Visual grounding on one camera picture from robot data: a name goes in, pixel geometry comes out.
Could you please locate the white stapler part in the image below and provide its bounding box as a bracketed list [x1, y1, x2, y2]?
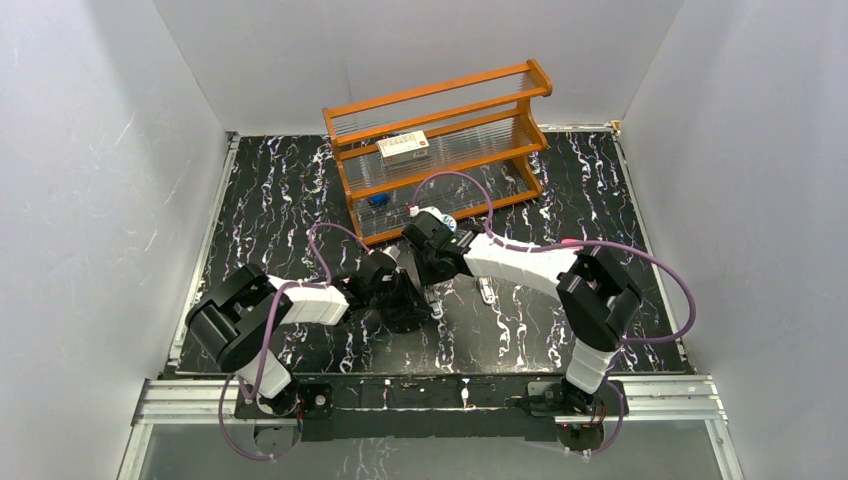
[429, 299, 444, 320]

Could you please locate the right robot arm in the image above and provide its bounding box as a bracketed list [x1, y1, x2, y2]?
[402, 210, 643, 415]

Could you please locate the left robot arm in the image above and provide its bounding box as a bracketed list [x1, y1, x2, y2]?
[184, 250, 430, 416]

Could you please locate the round patterned tape roll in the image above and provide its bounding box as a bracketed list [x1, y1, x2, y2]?
[441, 214, 457, 231]

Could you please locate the small blue object on shelf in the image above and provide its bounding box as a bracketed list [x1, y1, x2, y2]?
[367, 193, 389, 206]

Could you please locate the white red staple box on shelf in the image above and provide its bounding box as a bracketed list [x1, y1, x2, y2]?
[376, 130, 430, 166]

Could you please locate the orange wooden shelf rack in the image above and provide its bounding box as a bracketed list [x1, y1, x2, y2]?
[323, 59, 553, 245]

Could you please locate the black base bar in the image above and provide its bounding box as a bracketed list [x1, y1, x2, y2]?
[302, 374, 630, 448]

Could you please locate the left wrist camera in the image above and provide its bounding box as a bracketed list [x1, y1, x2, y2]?
[382, 245, 400, 263]

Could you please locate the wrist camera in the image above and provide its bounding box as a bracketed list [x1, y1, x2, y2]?
[382, 245, 400, 263]
[408, 206, 444, 223]

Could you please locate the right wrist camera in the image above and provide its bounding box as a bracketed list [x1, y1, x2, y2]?
[408, 206, 444, 223]

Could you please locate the aluminium rail frame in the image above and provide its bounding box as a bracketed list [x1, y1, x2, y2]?
[117, 375, 744, 479]

